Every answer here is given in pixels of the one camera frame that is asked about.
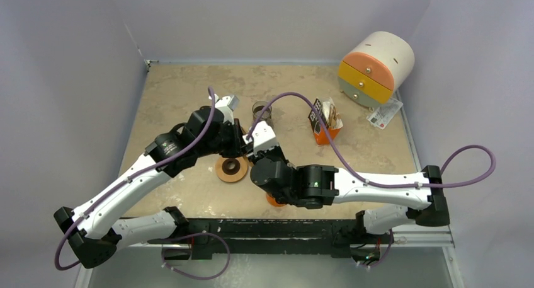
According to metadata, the grey glass carafe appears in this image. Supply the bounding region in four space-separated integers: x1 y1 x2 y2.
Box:
251 101 274 128

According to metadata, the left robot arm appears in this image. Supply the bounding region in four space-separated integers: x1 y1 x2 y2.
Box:
54 94 244 270

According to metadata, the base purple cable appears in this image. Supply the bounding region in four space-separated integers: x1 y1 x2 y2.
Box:
161 231 231 281

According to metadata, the paper leaflet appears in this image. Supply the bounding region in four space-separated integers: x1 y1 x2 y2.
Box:
366 98 404 129

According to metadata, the light bamboo dripper stand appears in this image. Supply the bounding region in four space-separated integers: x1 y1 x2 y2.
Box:
214 157 249 183

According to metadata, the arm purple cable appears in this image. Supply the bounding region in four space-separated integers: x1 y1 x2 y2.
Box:
54 86 217 272
246 93 497 189

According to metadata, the coffee paper filter box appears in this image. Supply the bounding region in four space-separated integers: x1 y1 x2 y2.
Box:
308 97 343 146

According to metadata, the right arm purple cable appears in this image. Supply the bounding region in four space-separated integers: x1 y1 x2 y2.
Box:
246 93 497 189

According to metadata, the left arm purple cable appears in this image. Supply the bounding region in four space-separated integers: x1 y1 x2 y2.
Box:
54 86 217 272

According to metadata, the round drawer organizer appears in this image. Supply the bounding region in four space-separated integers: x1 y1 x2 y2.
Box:
338 31 415 109

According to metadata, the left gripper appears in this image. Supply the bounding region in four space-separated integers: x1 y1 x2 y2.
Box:
197 118 247 158

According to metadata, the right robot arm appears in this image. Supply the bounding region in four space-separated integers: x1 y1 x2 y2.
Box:
243 122 450 242

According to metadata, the orange glass carafe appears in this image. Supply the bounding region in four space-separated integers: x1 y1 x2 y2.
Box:
266 193 285 207

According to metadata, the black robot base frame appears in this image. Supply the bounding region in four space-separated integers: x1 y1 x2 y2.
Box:
149 208 393 262

